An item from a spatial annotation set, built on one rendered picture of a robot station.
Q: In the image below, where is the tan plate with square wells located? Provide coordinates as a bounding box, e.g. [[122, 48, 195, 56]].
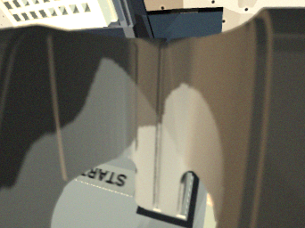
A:
[[0, 0, 119, 29]]

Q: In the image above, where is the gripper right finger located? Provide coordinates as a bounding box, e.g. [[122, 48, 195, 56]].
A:
[[158, 6, 305, 228]]

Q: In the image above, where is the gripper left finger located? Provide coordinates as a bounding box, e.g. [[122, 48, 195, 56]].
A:
[[0, 23, 167, 228]]

